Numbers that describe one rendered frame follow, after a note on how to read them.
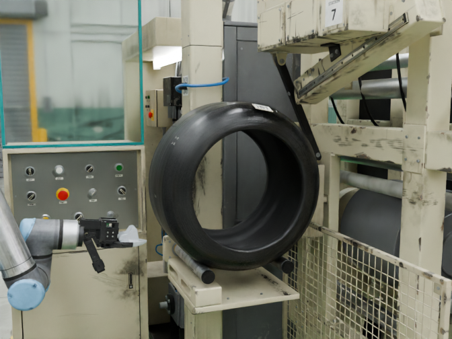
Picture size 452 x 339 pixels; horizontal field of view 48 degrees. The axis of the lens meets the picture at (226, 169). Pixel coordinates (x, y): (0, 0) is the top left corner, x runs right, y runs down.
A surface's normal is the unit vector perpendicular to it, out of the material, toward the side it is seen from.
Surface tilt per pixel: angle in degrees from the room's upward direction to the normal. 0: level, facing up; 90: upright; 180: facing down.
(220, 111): 46
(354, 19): 90
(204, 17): 90
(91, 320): 92
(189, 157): 85
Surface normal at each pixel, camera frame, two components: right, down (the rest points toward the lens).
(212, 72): 0.35, 0.12
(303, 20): -0.94, 0.04
